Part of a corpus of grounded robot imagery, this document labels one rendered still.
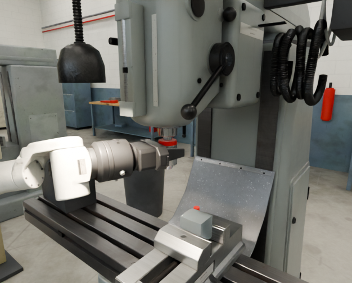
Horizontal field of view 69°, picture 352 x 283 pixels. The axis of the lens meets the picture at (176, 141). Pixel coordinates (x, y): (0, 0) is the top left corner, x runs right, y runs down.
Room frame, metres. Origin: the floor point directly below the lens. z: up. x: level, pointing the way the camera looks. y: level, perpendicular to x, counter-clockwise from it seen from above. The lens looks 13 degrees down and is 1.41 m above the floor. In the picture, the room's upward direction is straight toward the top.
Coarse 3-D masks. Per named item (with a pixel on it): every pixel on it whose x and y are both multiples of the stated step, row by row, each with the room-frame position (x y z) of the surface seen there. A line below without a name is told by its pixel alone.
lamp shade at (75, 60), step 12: (72, 48) 0.40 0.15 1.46; (84, 48) 0.40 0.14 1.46; (60, 60) 0.40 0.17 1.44; (72, 60) 0.39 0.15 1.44; (84, 60) 0.40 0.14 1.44; (96, 60) 0.41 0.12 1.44; (60, 72) 0.40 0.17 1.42; (72, 72) 0.39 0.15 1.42; (84, 72) 0.40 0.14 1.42; (96, 72) 0.41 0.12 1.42
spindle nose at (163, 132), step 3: (159, 129) 0.60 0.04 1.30; (162, 129) 0.60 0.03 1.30; (165, 129) 0.59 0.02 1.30; (168, 129) 0.59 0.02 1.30; (171, 129) 0.59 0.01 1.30; (174, 129) 0.60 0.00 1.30; (159, 132) 0.60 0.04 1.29; (162, 132) 0.60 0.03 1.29; (165, 132) 0.59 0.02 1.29; (168, 132) 0.59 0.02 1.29; (171, 132) 0.59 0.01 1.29; (174, 132) 0.60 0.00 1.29; (159, 135) 0.60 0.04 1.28; (162, 135) 0.60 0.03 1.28; (165, 135) 0.59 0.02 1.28; (168, 135) 0.59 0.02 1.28; (171, 135) 0.59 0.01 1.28; (174, 135) 0.60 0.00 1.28
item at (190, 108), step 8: (216, 48) 0.56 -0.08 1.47; (224, 48) 0.56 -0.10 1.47; (232, 48) 0.59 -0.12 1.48; (216, 56) 0.55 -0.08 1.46; (224, 56) 0.56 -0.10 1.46; (232, 56) 0.59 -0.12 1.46; (216, 64) 0.56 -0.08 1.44; (224, 64) 0.56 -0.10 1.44; (232, 64) 0.59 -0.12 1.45; (216, 72) 0.54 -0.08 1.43; (224, 72) 0.57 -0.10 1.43; (208, 80) 0.52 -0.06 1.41; (208, 88) 0.51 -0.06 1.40; (200, 96) 0.49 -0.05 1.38; (192, 104) 0.47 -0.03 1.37; (184, 112) 0.46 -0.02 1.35; (192, 112) 0.46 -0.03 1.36
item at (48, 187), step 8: (48, 160) 0.89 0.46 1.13; (48, 168) 0.90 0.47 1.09; (48, 176) 0.90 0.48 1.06; (48, 184) 0.91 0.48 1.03; (48, 192) 0.92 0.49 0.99; (56, 200) 0.87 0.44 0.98; (64, 200) 0.82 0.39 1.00; (72, 200) 0.84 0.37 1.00; (80, 200) 0.86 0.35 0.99; (88, 200) 0.88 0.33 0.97; (64, 208) 0.82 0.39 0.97; (72, 208) 0.83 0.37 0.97
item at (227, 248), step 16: (224, 224) 0.57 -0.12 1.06; (240, 224) 0.64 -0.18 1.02; (224, 240) 0.55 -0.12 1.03; (240, 240) 0.63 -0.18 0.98; (144, 256) 0.50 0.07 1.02; (160, 256) 0.50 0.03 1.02; (224, 256) 0.56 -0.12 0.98; (128, 272) 0.45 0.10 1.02; (144, 272) 0.45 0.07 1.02; (160, 272) 0.47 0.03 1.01; (176, 272) 0.45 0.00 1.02; (192, 272) 0.45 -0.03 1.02; (208, 272) 0.50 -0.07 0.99; (224, 272) 0.53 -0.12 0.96
